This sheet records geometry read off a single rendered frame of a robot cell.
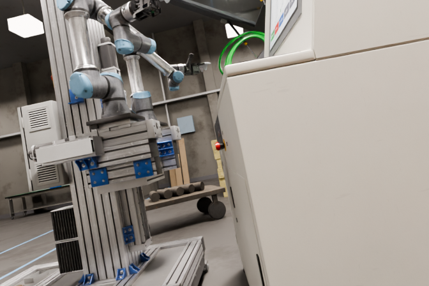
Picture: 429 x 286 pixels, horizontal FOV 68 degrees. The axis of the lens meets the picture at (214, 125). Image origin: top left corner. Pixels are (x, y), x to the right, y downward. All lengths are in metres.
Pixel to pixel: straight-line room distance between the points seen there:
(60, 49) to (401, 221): 1.81
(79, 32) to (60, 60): 0.40
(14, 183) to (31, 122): 10.38
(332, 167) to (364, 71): 0.25
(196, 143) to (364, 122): 9.14
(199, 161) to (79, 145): 8.42
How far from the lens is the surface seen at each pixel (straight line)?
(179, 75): 2.22
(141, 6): 1.40
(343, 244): 0.84
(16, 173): 12.30
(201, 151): 9.84
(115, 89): 1.66
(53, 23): 2.12
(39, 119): 1.98
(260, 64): 0.79
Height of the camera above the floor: 0.78
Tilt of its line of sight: 5 degrees up
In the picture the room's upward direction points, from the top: 11 degrees counter-clockwise
